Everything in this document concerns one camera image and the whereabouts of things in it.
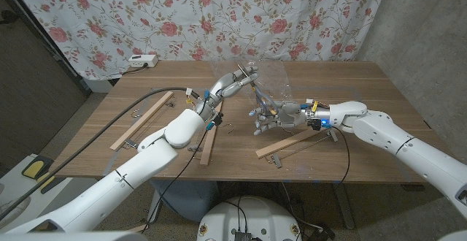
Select grey orange handled scissors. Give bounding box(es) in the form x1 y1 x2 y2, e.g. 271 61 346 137
236 64 280 117

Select white floor board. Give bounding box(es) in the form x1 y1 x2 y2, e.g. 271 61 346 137
0 153 74 216

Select black yellow floor pedal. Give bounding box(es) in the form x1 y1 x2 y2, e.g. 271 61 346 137
20 155 69 194

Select grey table leg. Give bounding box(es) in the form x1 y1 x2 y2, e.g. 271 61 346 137
332 183 355 230

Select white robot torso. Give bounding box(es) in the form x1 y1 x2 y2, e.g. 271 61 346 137
196 196 302 241

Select white table leg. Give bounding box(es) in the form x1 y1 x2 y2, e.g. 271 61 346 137
147 188 164 224

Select dark perforated partition panel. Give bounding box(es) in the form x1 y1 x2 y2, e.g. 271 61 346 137
0 0 90 169

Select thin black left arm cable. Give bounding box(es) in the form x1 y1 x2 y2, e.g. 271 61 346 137
140 123 212 234

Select white robot chest shell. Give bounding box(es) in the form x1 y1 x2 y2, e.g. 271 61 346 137
0 231 149 241

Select white power strip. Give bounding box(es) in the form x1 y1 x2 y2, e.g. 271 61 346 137
128 54 159 69

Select small wooden strip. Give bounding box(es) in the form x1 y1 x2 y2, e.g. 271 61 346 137
126 223 150 234

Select black power strip cable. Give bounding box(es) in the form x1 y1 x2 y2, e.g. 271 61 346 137
119 62 150 77

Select white sneaker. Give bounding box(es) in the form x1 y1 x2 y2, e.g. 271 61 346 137
0 196 32 227

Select floral rose print curtain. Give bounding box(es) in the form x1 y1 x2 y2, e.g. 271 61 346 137
5 0 391 80

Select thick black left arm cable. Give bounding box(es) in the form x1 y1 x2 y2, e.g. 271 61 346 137
0 86 201 222

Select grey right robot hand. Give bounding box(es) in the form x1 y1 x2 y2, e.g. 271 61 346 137
248 100 312 137

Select grey blue bin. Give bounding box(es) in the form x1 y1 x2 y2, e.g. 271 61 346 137
150 180 220 223

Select black partition frame post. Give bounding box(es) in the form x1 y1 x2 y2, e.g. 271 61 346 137
0 0 93 96

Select transparent cling film sheet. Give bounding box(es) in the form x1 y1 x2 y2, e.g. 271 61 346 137
209 58 298 110

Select wooden clip hanger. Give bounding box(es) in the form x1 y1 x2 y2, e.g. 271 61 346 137
255 127 339 169
187 102 235 167
109 91 176 151

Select black torso cable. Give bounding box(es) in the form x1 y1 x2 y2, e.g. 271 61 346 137
223 196 250 233

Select black power adapter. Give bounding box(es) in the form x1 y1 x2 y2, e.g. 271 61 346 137
309 226 335 241

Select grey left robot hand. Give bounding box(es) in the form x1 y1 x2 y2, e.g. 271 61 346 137
203 64 260 107

